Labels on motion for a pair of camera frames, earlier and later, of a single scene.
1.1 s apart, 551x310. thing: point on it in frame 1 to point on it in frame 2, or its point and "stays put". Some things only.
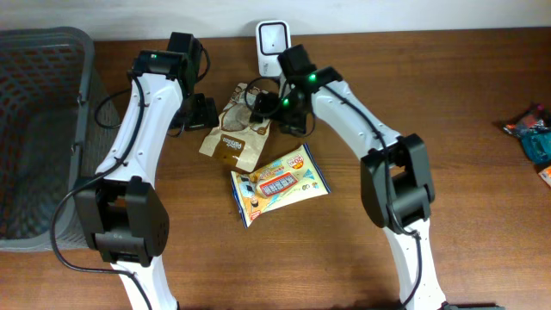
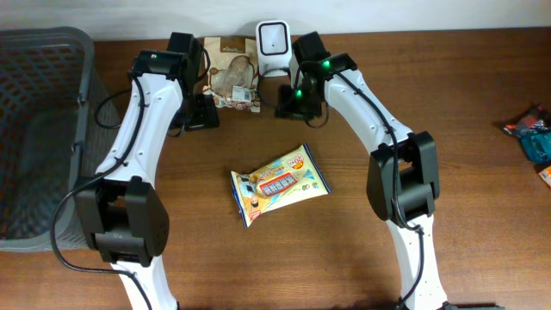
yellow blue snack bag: (292, 177) stays put
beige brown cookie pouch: (236, 135) to (232, 68)
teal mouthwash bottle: (538, 146) stays put
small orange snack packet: (546, 175) stays put
